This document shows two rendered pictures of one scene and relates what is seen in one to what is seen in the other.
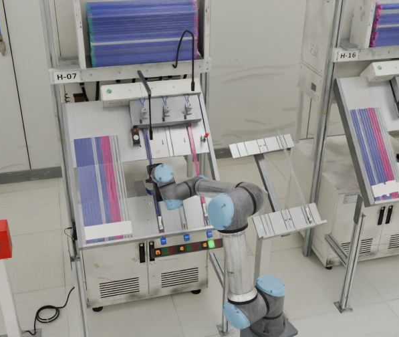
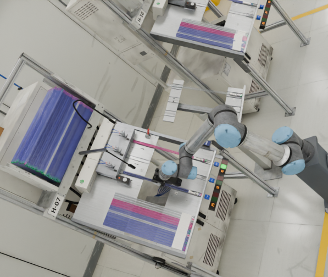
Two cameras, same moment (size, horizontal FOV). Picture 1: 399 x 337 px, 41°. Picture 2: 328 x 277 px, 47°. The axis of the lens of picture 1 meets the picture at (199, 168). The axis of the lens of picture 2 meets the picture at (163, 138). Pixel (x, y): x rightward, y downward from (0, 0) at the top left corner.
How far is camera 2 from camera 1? 49 cm
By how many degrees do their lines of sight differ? 11
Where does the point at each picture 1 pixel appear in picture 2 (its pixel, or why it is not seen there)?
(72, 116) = (84, 217)
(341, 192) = (221, 73)
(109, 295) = (213, 259)
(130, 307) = (226, 250)
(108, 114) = (96, 190)
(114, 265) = (196, 244)
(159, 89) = (98, 146)
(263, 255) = not seen: hidden behind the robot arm
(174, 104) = (115, 142)
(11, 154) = not seen: outside the picture
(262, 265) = not seen: hidden behind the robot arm
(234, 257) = (260, 145)
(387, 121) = (194, 18)
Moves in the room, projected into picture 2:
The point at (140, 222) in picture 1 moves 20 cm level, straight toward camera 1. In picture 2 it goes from (187, 206) to (210, 212)
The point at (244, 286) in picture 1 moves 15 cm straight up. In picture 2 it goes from (279, 149) to (263, 134)
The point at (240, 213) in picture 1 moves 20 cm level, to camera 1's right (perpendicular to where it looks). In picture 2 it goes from (235, 123) to (254, 87)
